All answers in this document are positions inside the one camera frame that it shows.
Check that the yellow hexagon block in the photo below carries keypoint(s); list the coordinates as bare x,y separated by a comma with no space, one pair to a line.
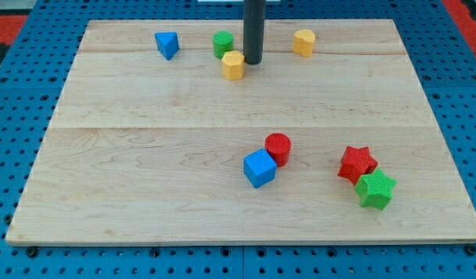
232,65

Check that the blue cube block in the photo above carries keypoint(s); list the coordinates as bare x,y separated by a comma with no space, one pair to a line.
259,167

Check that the red cylinder block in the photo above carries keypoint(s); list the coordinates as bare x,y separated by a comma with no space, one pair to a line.
278,145

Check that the wooden board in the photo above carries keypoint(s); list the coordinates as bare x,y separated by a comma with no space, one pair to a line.
144,151

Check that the green cylinder block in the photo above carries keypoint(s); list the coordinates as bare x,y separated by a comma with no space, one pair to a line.
222,42

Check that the yellow heart block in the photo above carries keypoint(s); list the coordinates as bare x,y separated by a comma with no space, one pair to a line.
303,42

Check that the red star block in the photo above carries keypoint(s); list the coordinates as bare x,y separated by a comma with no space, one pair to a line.
355,162

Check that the blue triangle block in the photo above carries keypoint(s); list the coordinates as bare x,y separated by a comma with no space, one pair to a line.
167,44

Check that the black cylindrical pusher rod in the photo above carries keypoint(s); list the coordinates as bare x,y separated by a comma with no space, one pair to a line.
253,30

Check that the green star block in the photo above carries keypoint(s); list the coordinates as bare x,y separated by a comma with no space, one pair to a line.
375,189

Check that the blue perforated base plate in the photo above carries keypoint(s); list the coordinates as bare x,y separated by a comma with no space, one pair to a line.
34,71

